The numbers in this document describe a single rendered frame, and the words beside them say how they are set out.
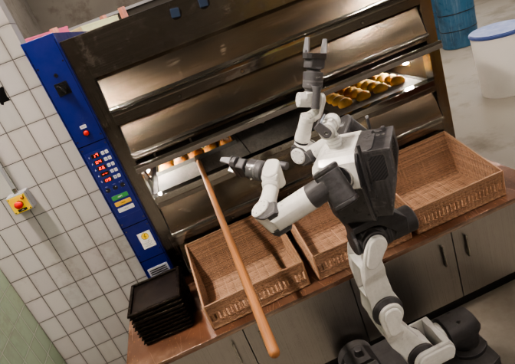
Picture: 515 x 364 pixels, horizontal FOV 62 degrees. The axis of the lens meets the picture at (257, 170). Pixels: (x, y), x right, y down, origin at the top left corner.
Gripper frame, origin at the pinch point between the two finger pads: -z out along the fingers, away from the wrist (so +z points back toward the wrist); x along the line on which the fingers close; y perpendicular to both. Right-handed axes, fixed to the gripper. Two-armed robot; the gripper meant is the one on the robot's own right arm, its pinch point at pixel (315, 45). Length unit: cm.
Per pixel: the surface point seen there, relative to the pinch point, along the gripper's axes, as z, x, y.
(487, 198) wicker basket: 74, -101, -40
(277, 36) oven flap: -5, -19, 47
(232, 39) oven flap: -2, 1, 59
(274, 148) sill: 56, -24, 49
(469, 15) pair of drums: -78, -591, 232
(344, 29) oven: -11, -54, 32
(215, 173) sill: 71, 6, 65
